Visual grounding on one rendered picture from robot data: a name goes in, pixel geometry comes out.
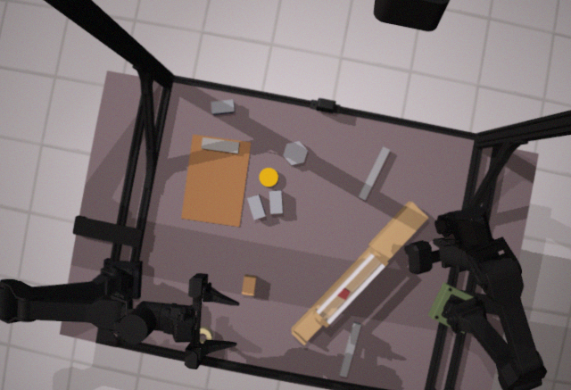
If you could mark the grey square stick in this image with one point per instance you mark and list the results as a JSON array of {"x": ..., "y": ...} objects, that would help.
[
  {"x": 347, "y": 357},
  {"x": 373, "y": 173}
]

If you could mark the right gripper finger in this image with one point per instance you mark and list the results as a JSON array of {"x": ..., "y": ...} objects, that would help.
[
  {"x": 212, "y": 295},
  {"x": 210, "y": 346}
]

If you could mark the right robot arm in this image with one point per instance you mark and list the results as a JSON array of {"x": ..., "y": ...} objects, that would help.
[{"x": 80, "y": 303}]

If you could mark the brown clipboard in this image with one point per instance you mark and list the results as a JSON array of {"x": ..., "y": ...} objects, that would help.
[{"x": 216, "y": 175}]

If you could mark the yellow cylinder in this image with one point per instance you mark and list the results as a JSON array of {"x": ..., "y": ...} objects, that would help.
[{"x": 268, "y": 177}]

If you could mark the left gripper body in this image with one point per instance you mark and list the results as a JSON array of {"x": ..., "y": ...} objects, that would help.
[{"x": 421, "y": 255}]

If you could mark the small tan wooden block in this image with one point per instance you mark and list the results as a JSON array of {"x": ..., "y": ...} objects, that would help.
[{"x": 249, "y": 285}]

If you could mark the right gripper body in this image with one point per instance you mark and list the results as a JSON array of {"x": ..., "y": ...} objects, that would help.
[{"x": 165, "y": 322}]

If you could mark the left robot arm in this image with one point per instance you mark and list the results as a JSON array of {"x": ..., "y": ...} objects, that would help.
[{"x": 500, "y": 278}]

